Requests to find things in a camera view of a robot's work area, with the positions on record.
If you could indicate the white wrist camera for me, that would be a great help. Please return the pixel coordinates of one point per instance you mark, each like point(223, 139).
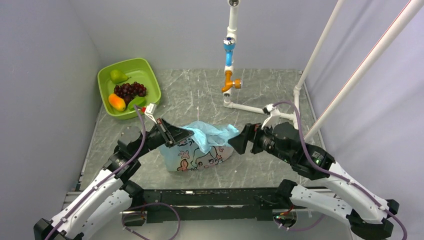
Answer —
point(273, 116)
point(149, 111)

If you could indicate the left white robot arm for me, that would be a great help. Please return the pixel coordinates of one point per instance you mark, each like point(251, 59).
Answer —
point(112, 191)

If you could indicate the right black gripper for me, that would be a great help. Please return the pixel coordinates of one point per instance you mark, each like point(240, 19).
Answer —
point(251, 132)

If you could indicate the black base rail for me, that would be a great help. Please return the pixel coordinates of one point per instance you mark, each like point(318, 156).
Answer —
point(164, 205)

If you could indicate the orange fake mango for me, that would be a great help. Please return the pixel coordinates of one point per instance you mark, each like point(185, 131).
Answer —
point(117, 102)

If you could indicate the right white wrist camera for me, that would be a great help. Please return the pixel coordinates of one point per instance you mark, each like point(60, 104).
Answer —
point(273, 116)

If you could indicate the green fake pear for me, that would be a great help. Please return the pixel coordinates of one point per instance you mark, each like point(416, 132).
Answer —
point(117, 76)

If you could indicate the blue printed plastic bag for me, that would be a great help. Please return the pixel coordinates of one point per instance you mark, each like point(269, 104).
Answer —
point(207, 148)

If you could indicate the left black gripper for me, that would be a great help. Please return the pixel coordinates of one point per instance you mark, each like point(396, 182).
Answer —
point(171, 134)

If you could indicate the green plastic tray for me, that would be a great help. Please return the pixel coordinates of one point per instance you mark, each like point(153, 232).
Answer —
point(139, 70)

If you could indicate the dark red fake grapes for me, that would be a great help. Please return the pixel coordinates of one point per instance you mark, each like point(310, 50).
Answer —
point(128, 91)

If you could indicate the green fake fruit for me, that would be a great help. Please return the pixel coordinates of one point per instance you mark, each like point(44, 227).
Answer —
point(138, 101)

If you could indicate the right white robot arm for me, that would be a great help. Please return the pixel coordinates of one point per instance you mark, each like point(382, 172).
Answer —
point(366, 214)

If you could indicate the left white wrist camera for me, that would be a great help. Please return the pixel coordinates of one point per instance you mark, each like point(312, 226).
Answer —
point(149, 111)

